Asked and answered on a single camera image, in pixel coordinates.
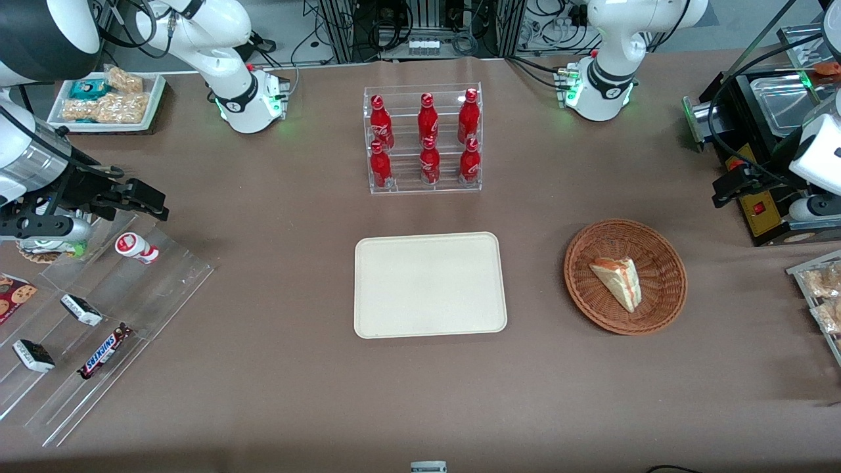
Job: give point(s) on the wrapped pastry pack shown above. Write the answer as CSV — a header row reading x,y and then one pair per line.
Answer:
x,y
824,281
829,316

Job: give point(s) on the clear acrylic bottle rack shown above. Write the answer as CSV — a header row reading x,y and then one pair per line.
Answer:
x,y
407,184

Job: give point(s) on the clear acrylic stepped shelf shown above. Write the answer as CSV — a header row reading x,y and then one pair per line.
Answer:
x,y
151,289

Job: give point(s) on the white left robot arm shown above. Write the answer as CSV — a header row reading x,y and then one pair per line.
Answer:
x,y
611,72

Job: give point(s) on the white snack tray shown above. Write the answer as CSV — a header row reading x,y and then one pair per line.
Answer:
x,y
154,98

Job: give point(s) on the white printed label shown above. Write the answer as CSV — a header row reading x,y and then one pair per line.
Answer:
x,y
428,467

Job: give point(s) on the snickers chocolate bar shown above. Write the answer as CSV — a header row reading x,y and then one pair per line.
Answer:
x,y
105,351

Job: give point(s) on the black sandwich press appliance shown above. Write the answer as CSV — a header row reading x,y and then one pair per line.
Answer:
x,y
762,131

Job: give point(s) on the teal snack packet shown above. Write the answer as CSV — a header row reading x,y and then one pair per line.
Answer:
x,y
89,89

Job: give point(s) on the white power strip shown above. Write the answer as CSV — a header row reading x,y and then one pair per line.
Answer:
x,y
424,46

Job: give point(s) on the red cookie package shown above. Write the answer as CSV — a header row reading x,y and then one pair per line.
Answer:
x,y
16,295

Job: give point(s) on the small rice cracker pack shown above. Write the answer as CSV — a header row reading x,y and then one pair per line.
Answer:
x,y
125,80

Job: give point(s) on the grey snack tray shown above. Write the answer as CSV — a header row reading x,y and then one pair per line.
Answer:
x,y
798,276

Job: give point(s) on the cream plastic tray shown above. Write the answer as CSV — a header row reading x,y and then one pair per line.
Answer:
x,y
430,286

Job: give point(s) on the red cola bottle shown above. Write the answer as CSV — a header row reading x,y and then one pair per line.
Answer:
x,y
380,121
470,161
380,165
430,163
428,118
468,115

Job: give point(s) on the brown wicker basket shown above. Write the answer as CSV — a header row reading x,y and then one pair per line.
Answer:
x,y
657,249

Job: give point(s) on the black white snack box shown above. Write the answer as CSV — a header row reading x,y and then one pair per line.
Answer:
x,y
33,355
81,310

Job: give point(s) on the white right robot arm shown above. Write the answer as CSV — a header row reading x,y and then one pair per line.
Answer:
x,y
230,79

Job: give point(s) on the silver tray with orange item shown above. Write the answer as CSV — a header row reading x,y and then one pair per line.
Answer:
x,y
798,43

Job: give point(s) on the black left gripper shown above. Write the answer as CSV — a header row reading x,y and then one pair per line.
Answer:
x,y
770,166

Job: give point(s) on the white red yoghurt bottle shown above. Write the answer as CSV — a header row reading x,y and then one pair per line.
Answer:
x,y
135,247

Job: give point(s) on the aluminium frame rack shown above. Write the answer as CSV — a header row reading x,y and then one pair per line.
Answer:
x,y
368,29

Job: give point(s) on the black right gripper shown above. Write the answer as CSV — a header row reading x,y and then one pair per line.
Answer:
x,y
82,186

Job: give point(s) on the triangular sandwich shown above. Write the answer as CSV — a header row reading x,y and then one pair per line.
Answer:
x,y
617,281

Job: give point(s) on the wicker coaster with green item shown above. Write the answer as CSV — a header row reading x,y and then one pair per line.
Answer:
x,y
46,251

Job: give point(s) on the large rice cracker pack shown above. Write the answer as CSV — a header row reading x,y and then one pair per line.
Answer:
x,y
115,108

